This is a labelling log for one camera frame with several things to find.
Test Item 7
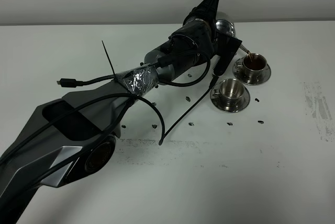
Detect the black cable tie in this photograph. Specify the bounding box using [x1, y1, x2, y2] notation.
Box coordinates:
[102, 41, 165, 145]

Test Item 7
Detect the near steel saucer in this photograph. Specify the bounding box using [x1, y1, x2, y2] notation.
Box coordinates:
[210, 87, 250, 113]

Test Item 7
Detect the near steel teacup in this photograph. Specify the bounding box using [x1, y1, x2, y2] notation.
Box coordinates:
[211, 79, 244, 105]

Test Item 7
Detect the far steel saucer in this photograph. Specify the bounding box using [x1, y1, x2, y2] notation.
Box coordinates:
[232, 58, 271, 86]

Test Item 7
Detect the steel teacup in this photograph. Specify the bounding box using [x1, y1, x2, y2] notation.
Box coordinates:
[234, 53, 267, 78]
[211, 79, 244, 105]

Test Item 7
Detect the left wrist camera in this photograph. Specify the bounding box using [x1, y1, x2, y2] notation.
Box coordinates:
[212, 34, 243, 77]

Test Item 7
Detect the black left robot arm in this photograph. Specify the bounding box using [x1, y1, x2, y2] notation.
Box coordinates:
[1, 0, 219, 223]

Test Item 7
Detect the steel saucer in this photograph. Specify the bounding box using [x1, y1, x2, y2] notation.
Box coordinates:
[210, 87, 250, 113]
[232, 58, 271, 86]

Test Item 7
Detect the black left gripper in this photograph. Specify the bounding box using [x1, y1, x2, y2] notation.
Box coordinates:
[167, 0, 219, 72]

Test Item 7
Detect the stainless steel teapot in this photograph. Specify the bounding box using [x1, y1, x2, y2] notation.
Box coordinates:
[215, 12, 251, 55]

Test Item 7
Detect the far steel teacup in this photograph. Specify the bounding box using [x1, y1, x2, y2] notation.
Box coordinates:
[234, 53, 267, 78]

